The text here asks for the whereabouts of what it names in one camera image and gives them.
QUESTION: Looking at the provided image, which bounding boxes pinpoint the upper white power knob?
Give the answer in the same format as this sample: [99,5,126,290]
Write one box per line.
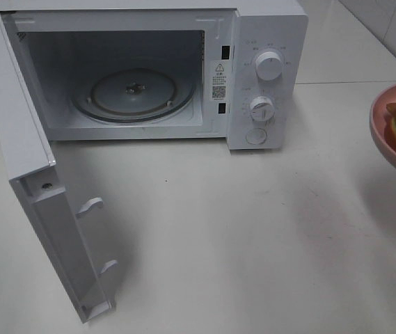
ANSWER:
[255,50,283,81]

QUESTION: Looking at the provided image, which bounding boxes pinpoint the pink round plate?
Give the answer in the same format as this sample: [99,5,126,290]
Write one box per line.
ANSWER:
[369,84,396,169]

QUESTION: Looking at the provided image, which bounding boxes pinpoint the white microwave oven body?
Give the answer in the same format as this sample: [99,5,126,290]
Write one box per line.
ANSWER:
[0,1,308,150]

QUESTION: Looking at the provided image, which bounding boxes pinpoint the white warning label sticker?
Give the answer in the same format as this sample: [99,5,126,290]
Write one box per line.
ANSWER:
[209,61,229,101]

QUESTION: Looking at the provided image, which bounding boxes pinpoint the white microwave door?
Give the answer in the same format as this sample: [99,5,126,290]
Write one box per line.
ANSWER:
[0,14,113,323]

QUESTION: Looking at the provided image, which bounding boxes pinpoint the glass microwave turntable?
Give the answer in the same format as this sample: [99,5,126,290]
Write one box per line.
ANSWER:
[72,67,196,123]

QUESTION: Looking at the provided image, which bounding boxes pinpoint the white timer knob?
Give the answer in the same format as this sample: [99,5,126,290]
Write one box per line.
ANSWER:
[250,96,276,122]

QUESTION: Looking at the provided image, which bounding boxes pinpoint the round door release button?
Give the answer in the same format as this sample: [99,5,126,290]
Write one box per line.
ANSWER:
[246,128,267,145]

